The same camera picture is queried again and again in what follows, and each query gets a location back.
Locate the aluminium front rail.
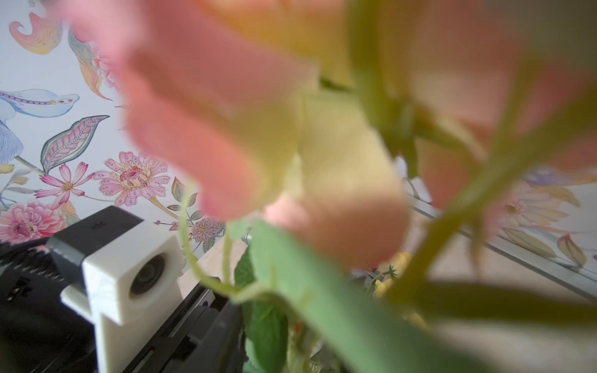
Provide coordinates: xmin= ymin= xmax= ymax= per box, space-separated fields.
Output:
xmin=410 ymin=195 xmax=597 ymax=304

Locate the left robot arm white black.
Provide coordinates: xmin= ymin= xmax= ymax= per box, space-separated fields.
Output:
xmin=1 ymin=243 xmax=247 ymax=372

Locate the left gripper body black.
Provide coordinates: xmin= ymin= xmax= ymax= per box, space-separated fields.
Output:
xmin=124 ymin=284 xmax=245 ymax=372

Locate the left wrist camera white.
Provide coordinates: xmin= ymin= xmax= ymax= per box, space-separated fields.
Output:
xmin=46 ymin=206 xmax=184 ymax=372

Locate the yellow flower bunch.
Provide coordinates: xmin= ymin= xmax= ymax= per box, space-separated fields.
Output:
xmin=368 ymin=251 xmax=430 ymax=327

